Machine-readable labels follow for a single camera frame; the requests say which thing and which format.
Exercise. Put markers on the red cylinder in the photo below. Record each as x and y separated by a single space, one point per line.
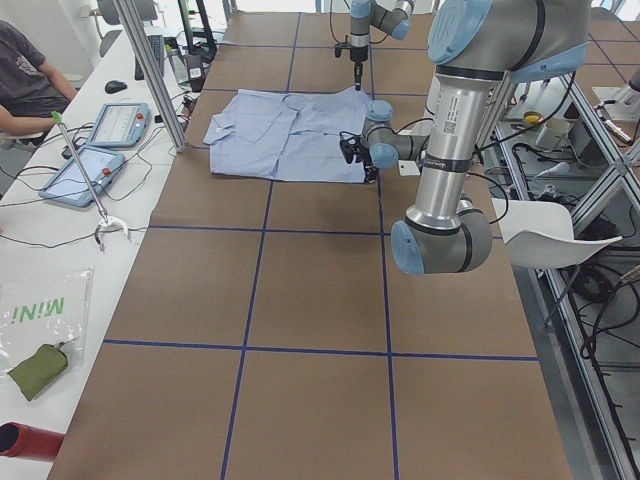
28 442

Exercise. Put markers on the aluminium frame post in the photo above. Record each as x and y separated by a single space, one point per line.
133 26

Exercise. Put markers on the lower blue teach pendant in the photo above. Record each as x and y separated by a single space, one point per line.
68 186

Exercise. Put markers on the blue teach pendant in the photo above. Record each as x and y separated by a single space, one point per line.
119 125
68 186

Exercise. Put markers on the green fabric pouch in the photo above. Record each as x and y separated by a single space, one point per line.
35 373

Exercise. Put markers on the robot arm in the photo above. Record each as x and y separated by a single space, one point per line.
473 46
365 15

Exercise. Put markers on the light blue striped shirt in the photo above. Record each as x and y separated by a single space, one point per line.
287 137

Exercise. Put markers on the clear plastic bag green print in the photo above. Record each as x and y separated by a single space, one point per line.
44 309

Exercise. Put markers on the upper blue teach pendant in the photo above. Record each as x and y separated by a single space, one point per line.
119 125

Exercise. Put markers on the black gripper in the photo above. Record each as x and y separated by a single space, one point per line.
358 55
364 156

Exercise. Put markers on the seated person in grey shirt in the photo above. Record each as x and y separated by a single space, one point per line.
31 87

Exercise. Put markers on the black computer mouse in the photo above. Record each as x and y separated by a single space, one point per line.
114 86

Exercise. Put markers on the grabber stick with green handle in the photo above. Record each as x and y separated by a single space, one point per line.
107 220

